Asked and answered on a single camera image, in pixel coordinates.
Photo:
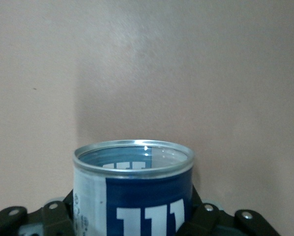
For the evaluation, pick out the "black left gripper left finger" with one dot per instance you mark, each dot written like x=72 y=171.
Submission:
x=51 y=221

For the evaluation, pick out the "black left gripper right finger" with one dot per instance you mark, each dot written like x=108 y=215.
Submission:
x=206 y=221

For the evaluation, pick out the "blue white tennis ball can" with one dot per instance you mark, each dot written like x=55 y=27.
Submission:
x=142 y=191

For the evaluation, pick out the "brown table cover sheet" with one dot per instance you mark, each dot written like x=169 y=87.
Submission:
x=161 y=73

